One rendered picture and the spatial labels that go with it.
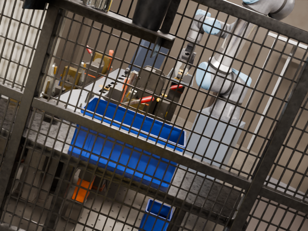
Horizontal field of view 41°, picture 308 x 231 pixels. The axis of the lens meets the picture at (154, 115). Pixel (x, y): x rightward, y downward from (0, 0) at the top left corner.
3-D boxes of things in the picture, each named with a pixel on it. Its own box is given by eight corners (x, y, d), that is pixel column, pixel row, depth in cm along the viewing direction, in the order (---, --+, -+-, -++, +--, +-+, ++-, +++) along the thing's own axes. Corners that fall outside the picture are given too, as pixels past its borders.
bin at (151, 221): (141, 217, 162) (149, 198, 160) (164, 227, 162) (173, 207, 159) (136, 231, 151) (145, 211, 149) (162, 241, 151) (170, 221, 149)
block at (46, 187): (17, 188, 150) (40, 113, 142) (47, 200, 149) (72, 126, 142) (13, 192, 147) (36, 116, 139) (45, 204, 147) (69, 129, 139)
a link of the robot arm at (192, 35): (202, 34, 208) (187, 28, 209) (199, 42, 209) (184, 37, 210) (204, 34, 215) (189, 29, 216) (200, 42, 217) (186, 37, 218)
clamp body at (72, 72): (43, 125, 217) (63, 63, 208) (64, 133, 217) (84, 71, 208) (38, 128, 211) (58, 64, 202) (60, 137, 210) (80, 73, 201)
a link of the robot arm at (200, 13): (202, 9, 204) (195, 7, 211) (194, 30, 207) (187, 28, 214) (215, 14, 207) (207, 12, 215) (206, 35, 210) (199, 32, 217)
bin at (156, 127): (81, 133, 130) (94, 96, 127) (171, 167, 131) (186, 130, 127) (66, 150, 115) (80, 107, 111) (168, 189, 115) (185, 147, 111)
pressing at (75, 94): (113, 67, 281) (114, 64, 280) (144, 79, 280) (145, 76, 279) (31, 109, 147) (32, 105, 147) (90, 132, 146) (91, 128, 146)
